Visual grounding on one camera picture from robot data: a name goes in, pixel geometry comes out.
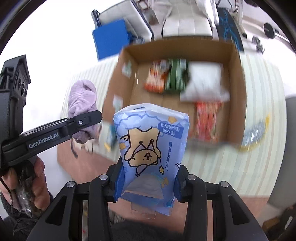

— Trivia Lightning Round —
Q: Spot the blue bear tissue pack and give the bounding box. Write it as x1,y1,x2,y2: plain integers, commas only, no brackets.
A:
113,103,190,216

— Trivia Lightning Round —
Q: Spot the purple plush cloth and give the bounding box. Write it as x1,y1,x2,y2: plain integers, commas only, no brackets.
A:
68,80,100,144

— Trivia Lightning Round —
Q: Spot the yellow silver scrubbing mitt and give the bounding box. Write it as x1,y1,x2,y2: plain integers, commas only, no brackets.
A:
239,115,270,151

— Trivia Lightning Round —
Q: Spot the person's left hand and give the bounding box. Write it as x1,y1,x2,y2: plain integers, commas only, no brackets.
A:
1,157,52,217

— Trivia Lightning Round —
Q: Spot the striped cat tablecloth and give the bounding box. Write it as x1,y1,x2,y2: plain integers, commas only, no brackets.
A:
57,53,287,215

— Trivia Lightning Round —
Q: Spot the red patterned snack bag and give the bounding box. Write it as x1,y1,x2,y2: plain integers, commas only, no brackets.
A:
190,101,224,143

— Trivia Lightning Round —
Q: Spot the blue folded mat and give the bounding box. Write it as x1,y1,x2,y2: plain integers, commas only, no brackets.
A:
92,19,132,60

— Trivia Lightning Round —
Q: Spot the white pillow pack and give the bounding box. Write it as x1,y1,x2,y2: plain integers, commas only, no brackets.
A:
180,61,230,102

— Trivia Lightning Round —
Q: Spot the orange snack bag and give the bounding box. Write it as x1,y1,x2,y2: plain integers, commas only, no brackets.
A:
144,60,171,94

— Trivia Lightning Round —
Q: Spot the green snack bag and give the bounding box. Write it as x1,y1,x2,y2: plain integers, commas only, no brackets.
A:
164,59,189,94

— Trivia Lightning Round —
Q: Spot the cardboard box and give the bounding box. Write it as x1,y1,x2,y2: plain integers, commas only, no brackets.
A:
102,37,247,148

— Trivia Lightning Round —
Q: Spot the white padded side chair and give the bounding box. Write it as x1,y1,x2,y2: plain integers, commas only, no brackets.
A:
91,1,154,42

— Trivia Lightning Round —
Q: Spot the black blue weight bench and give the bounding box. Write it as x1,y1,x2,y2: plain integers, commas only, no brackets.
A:
216,8,244,52

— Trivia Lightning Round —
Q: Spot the floor barbell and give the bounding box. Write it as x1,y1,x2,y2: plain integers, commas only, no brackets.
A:
263,23,289,43

